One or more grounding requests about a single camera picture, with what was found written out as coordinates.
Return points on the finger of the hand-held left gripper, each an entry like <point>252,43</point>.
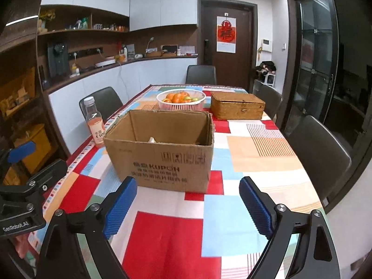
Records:
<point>49,175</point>
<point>21,151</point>

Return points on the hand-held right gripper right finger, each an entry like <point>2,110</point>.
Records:
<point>255,206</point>

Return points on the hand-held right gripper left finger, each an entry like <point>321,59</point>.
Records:
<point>120,206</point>

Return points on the brown cardboard box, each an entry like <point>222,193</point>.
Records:
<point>157,162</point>

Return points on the yellow storage bin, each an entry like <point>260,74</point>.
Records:
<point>32,142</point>

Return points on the colourful patchwork tablecloth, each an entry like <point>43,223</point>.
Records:
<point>168,238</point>

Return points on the pink drink bottle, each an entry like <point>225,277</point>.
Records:
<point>96,130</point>

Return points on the grey dining chair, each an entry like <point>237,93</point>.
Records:
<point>319,157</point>
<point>200,75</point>
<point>268,98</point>
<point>101,101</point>

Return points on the black countertop appliance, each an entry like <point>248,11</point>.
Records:
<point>58,59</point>

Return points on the woven lidded box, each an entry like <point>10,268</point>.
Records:
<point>237,107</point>

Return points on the white plastic fruit basket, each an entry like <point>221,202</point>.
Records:
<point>180,106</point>

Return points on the orange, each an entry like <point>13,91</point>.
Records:
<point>180,97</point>
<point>169,96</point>

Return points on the white round dish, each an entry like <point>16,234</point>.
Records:
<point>105,63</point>

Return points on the green fruit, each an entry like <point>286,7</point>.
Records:
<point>194,99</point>

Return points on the white curved sideboard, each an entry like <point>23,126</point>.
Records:
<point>139,75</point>

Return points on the yellow flowers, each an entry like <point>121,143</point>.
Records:
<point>46,15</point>

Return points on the dark bag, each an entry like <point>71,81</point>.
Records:
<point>266,66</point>

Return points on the dark wooden door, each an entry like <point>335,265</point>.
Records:
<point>247,64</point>

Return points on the black framed glass door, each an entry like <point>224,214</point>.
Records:
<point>316,64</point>

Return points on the woven tray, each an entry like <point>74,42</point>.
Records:
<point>154,54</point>

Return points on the white intercom panel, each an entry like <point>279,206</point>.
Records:
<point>267,45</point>

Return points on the white desk lamp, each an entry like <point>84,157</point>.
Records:
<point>150,45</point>

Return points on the white card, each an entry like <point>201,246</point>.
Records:
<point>186,49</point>

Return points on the wooden wall shelf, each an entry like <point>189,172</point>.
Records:
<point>84,39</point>

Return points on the black picture frame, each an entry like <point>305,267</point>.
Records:
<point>169,48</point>

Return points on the red and white wall calendar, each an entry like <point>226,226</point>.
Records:
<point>226,33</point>

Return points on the white wall cabinet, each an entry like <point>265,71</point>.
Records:
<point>162,3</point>

